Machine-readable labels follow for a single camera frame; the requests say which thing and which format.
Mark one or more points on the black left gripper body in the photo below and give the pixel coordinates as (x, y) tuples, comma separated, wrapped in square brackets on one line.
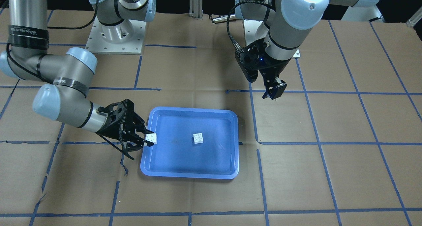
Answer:
[(276, 69)]

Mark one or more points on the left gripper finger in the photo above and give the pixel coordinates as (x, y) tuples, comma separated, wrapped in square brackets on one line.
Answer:
[(268, 90), (278, 88)]

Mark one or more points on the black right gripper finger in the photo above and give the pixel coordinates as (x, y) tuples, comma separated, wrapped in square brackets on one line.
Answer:
[(141, 128), (131, 147)]

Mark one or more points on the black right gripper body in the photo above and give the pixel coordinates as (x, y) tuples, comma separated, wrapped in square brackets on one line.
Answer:
[(111, 128)]

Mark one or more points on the white toy block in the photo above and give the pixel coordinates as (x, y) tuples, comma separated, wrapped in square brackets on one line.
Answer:
[(151, 137), (198, 138)]

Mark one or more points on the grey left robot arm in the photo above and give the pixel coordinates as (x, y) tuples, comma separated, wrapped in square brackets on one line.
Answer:
[(188, 43)]

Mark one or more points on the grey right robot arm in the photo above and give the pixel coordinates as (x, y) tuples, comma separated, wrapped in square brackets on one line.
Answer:
[(66, 80)]

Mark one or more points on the blue plastic tray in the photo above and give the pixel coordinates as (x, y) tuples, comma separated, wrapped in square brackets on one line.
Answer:
[(176, 155)]

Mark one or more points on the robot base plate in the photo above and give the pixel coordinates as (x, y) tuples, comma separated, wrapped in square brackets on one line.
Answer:
[(125, 38), (255, 30)]

